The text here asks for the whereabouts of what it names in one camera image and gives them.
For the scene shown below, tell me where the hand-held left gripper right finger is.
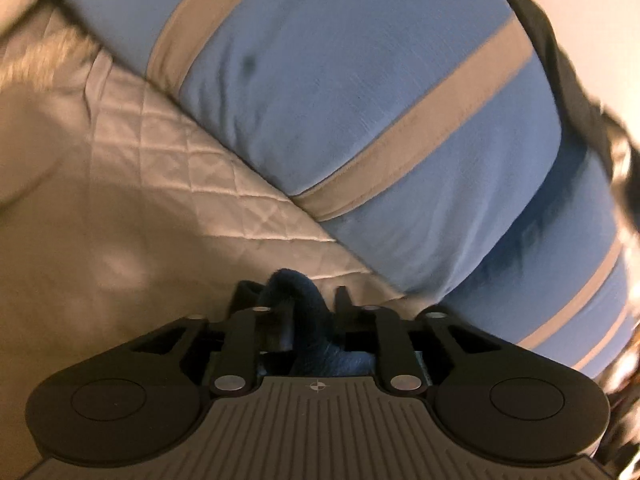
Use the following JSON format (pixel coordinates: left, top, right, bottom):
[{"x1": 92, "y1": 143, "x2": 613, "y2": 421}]
[{"x1": 334, "y1": 285, "x2": 506, "y2": 395}]

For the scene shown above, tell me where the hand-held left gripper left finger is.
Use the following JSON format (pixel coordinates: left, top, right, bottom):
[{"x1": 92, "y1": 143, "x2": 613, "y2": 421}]
[{"x1": 127, "y1": 282, "x2": 292, "y2": 395}]

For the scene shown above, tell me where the blue and navy sweatshirt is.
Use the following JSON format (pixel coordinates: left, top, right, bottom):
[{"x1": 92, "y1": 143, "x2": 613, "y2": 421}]
[{"x1": 265, "y1": 268, "x2": 376, "y2": 377}]

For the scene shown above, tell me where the large blue grey-striped pillow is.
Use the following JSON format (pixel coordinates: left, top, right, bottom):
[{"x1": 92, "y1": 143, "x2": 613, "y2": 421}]
[{"x1": 52, "y1": 0, "x2": 564, "y2": 297}]

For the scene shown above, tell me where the small blue grey-striped pillow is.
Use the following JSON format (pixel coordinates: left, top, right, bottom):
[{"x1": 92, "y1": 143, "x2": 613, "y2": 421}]
[{"x1": 440, "y1": 135, "x2": 640, "y2": 382}]

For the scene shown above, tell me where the black cloth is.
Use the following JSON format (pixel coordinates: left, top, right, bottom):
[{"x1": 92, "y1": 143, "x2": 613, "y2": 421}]
[{"x1": 487, "y1": 0, "x2": 627, "y2": 177}]

